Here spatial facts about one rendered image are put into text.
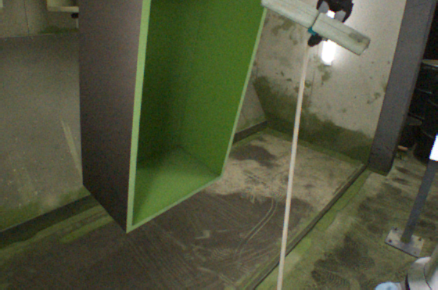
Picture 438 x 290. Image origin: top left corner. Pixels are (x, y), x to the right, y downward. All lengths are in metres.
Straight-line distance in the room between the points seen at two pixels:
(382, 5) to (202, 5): 1.65
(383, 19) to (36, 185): 2.71
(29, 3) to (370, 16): 2.48
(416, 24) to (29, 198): 2.86
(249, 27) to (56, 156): 1.40
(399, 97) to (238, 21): 1.74
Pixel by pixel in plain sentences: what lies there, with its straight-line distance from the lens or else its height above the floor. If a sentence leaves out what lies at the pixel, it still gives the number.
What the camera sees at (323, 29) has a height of 1.27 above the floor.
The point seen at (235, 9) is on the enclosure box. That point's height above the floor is 1.30.
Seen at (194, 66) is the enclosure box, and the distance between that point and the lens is 1.56.
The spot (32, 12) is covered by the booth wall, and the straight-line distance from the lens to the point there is 2.33.
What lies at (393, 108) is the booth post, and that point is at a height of 0.62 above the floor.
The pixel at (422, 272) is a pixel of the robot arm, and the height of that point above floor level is 0.94.
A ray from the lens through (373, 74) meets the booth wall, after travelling 2.78.
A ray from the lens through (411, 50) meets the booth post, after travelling 2.70.
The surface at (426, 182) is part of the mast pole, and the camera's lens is 2.03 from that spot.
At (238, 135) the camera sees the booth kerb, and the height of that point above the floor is 0.13.
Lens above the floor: 1.31
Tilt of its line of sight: 22 degrees down
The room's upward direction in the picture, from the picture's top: 3 degrees clockwise
